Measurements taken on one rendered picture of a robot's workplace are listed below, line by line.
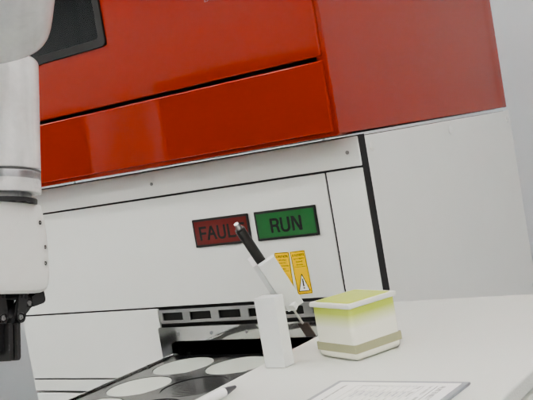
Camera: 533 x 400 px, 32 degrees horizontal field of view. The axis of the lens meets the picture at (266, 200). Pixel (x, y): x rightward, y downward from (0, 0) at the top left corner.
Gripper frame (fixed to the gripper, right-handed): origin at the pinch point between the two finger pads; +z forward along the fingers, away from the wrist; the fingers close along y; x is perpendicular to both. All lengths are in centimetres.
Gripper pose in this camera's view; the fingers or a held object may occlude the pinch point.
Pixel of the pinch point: (5, 342)
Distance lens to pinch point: 104.5
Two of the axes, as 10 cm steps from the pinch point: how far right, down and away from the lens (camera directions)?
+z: 0.5, 9.9, -1.2
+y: -5.7, -0.7, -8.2
